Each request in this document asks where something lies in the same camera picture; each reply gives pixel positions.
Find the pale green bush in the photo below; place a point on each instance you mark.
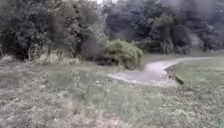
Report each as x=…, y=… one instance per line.
x=122, y=53

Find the grey paved path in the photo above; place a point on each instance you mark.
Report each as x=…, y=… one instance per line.
x=153, y=71

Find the dense wood of trees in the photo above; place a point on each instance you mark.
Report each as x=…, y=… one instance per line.
x=66, y=26

